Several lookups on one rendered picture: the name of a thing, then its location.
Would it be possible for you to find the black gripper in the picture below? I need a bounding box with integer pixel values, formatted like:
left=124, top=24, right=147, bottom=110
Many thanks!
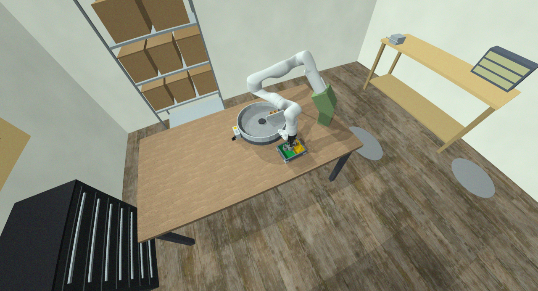
left=287, top=134, right=297, bottom=147

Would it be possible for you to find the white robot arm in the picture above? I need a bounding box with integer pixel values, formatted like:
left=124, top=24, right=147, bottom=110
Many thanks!
left=247, top=50, right=327, bottom=140

